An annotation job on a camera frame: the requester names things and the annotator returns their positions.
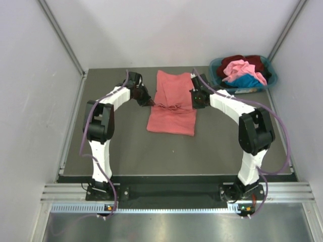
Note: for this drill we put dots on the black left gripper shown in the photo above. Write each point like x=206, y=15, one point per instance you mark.
x=147, y=100

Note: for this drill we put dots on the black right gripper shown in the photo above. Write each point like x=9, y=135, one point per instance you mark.
x=195, y=105

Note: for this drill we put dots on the coral red t shirt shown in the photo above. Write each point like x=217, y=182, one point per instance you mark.
x=173, y=112

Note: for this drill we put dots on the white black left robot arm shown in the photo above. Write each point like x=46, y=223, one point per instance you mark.
x=99, y=127

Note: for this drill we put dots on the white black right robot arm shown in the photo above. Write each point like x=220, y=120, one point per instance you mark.
x=255, y=133

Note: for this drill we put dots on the light pink t shirt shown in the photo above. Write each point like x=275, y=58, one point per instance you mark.
x=236, y=69

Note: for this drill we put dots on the teal plastic laundry basket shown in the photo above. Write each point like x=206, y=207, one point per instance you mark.
x=261, y=63

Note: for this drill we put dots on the blue t shirt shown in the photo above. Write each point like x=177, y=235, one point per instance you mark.
x=245, y=81

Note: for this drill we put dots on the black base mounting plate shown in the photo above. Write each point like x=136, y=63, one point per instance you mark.
x=170, y=192

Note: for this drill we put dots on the right aluminium corner post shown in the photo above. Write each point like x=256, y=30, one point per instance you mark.
x=301, y=4

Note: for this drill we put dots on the aluminium corner post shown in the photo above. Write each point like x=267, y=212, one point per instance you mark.
x=60, y=34
x=301, y=4

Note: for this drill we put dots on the left aluminium corner post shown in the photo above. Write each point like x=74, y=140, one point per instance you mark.
x=60, y=34

